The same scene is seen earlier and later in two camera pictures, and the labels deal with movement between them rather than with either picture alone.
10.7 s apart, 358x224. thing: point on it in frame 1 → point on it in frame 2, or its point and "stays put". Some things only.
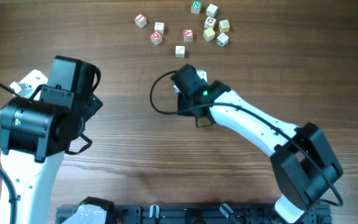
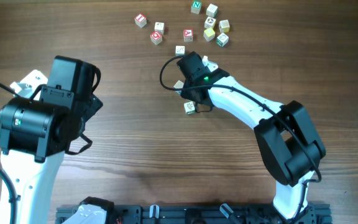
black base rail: x=202 y=213 stays put
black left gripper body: x=94 y=104 stays put
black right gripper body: x=186 y=101 → x=191 y=94
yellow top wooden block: x=209 y=34 stays put
